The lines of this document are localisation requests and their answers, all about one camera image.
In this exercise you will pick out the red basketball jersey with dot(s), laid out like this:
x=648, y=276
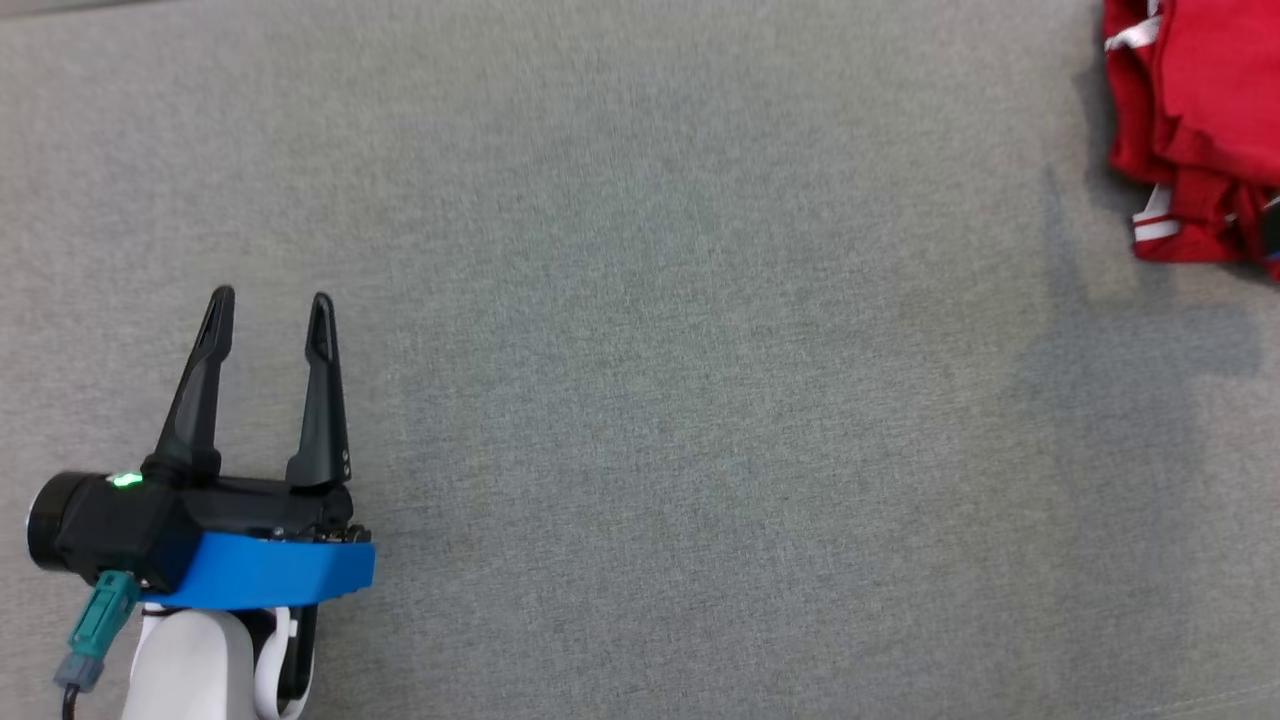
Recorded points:
x=1135, y=150

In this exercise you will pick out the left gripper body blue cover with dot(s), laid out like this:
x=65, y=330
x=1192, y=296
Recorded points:
x=280, y=570

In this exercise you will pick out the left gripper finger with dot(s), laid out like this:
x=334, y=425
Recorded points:
x=323, y=420
x=200, y=400

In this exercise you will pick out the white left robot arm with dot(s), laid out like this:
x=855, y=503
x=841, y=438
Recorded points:
x=190, y=670

